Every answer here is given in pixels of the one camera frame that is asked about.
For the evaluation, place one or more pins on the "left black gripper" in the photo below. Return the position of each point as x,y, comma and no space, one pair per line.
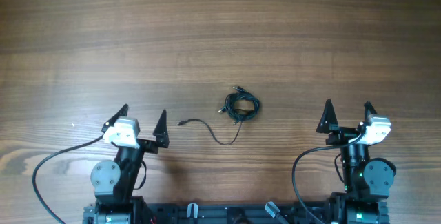
160,132

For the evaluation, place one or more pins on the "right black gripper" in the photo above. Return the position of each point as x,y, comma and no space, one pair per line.
344,133

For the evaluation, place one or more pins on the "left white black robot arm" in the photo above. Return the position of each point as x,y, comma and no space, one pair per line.
115,180

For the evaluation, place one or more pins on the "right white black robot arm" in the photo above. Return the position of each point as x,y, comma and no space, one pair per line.
367,181

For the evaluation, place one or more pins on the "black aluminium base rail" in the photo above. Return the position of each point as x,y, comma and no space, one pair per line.
315,212

